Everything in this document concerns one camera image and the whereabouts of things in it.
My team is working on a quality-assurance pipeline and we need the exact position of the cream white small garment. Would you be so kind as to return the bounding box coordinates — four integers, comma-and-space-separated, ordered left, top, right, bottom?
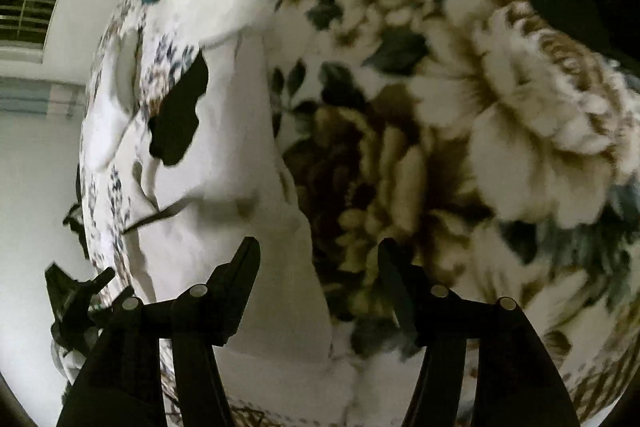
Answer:
82, 29, 331, 363

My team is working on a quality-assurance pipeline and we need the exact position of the window with blinds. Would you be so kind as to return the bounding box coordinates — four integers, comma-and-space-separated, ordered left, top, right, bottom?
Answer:
0, 0, 58, 50

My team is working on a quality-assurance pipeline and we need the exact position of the floral cream bed blanket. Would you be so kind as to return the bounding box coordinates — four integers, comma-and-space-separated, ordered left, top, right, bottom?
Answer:
79, 0, 639, 426

